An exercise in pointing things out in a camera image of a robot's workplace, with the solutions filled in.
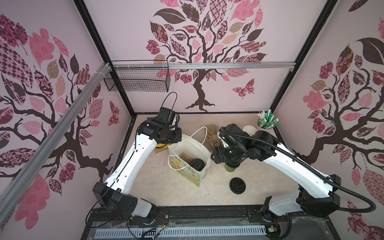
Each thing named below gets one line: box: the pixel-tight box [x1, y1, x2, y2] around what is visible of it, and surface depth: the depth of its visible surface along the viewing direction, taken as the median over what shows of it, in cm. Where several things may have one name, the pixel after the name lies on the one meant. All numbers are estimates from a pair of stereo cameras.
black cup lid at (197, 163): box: [189, 158, 205, 172], surface depth 81 cm
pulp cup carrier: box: [178, 153, 194, 164], surface depth 92 cm
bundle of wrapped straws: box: [257, 109, 281, 130], surface depth 94 cm
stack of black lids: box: [229, 177, 246, 195], surface depth 83 cm
